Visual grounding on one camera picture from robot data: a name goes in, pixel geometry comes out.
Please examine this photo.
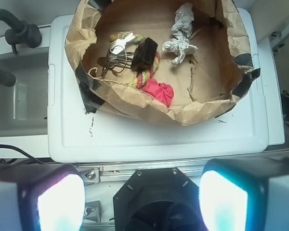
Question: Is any black cable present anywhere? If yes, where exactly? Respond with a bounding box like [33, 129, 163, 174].
[0, 143, 51, 165]

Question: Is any black hose with fitting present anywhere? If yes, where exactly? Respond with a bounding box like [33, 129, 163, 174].
[0, 9, 42, 88]

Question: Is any white crumpled paper upper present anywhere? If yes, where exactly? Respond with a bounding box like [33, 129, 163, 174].
[171, 2, 194, 39]

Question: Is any white crumpled paper lower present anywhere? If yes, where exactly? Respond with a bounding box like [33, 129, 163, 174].
[162, 38, 198, 67]

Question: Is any metal key bunch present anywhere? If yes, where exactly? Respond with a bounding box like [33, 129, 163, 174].
[97, 49, 134, 78]

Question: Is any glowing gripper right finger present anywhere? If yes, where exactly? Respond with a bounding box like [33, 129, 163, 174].
[199, 157, 289, 231]

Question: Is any brown paper bag tray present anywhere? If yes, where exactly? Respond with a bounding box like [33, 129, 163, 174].
[65, 0, 260, 126]

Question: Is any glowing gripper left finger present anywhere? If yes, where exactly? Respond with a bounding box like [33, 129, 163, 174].
[0, 164, 85, 231]

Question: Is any white key tag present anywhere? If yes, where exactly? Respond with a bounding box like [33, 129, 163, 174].
[109, 39, 126, 55]

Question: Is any multicolour rope toy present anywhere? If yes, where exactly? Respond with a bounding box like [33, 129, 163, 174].
[109, 31, 160, 89]

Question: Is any aluminium rail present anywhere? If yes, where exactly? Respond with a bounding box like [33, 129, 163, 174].
[76, 147, 289, 186]

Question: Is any black octagonal mount plate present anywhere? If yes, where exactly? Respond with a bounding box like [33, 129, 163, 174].
[113, 167, 207, 231]

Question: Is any white plastic bin lid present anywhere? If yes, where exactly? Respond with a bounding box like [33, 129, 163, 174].
[47, 15, 269, 163]

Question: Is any pink crumpled cloth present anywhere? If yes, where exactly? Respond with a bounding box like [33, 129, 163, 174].
[142, 78, 174, 107]

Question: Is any black box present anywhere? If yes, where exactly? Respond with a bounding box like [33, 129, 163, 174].
[131, 38, 158, 72]

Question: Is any white crumpled paper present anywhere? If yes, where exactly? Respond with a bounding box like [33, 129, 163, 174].
[171, 2, 194, 39]
[162, 38, 198, 67]

